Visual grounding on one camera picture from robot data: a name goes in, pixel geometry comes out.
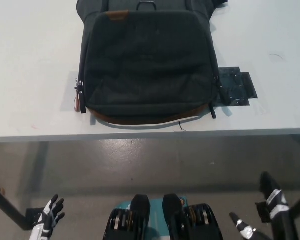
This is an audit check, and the black table foot plate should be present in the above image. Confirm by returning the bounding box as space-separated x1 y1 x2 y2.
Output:
26 207 45 226
254 201 273 223

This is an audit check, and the dark grey backpack brown trim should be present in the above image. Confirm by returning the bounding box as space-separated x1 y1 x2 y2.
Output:
74 0 228 126

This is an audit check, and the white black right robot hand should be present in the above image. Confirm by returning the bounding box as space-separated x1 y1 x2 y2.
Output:
229 171 298 240

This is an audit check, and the black tape patch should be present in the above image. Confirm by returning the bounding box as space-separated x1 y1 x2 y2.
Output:
216 66 260 107

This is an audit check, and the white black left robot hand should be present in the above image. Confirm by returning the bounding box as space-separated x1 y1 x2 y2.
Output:
31 194 66 240

